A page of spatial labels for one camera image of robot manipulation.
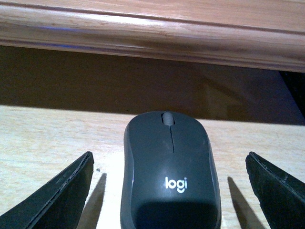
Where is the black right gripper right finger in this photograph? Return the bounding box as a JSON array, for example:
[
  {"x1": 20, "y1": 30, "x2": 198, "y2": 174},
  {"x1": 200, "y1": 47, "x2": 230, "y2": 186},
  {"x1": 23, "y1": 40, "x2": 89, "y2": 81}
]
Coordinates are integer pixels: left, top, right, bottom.
[{"x1": 245, "y1": 152, "x2": 305, "y2": 229}]

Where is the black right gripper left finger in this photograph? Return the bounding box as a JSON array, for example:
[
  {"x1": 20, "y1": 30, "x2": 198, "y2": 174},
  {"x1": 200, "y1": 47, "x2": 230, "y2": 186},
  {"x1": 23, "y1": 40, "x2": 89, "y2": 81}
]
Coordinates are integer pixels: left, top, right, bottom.
[{"x1": 0, "y1": 152, "x2": 94, "y2": 229}]

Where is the dark grey logi mouse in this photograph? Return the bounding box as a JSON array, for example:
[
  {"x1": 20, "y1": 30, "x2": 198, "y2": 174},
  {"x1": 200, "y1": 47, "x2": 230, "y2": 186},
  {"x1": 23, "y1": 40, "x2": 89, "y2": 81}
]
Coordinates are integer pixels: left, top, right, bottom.
[{"x1": 120, "y1": 111, "x2": 221, "y2": 229}]

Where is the wooden keyboard drawer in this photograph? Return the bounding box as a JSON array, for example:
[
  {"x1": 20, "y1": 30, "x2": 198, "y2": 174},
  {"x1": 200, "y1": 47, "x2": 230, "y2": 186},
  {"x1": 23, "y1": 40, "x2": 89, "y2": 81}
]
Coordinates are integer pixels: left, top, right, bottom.
[{"x1": 0, "y1": 105, "x2": 305, "y2": 229}]

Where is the wooden desk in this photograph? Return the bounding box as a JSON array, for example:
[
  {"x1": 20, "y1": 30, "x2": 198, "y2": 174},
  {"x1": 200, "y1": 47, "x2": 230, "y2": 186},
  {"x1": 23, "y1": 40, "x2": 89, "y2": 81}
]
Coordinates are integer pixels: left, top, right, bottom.
[{"x1": 0, "y1": 0, "x2": 305, "y2": 72}]

